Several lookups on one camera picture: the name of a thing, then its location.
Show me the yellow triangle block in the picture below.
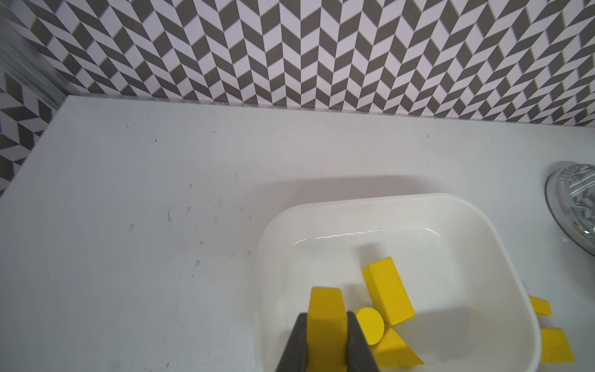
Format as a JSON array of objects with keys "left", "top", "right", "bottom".
[{"left": 371, "top": 327, "right": 424, "bottom": 367}]

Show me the white plastic tray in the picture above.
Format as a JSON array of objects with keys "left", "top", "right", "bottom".
[{"left": 254, "top": 192, "right": 543, "bottom": 372}]

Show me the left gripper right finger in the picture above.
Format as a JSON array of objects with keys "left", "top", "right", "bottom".
[{"left": 346, "top": 311, "right": 380, "bottom": 372}]

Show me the yellow rectangular block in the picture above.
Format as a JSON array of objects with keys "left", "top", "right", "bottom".
[{"left": 362, "top": 257, "right": 415, "bottom": 326}]

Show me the metal wire cup rack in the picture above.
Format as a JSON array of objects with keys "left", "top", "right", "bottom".
[{"left": 545, "top": 164, "right": 594, "bottom": 256}]

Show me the yellow cylinder block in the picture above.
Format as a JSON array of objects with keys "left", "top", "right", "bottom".
[{"left": 354, "top": 307, "right": 385, "bottom": 346}]

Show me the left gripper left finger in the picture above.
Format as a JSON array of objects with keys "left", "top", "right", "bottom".
[{"left": 275, "top": 312, "right": 308, "bottom": 372}]

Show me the long yellow bar block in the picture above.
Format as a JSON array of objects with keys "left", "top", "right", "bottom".
[{"left": 540, "top": 328, "right": 575, "bottom": 363}]

